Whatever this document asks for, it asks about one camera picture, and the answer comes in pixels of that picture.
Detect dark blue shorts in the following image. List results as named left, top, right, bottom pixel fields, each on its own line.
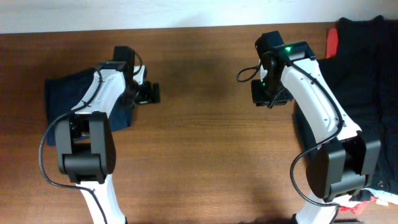
left=44, top=68, right=132, bottom=131

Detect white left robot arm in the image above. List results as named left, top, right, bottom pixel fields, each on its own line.
left=52, top=46, right=160, bottom=223

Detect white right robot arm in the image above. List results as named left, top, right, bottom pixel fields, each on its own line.
left=251, top=31, right=381, bottom=223

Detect red garment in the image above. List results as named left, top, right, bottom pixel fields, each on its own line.
left=325, top=28, right=338, bottom=58

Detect black garment pile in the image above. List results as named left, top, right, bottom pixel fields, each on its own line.
left=318, top=16, right=397, bottom=202

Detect white patterned garment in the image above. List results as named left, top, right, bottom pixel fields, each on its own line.
left=333, top=188, right=397, bottom=208

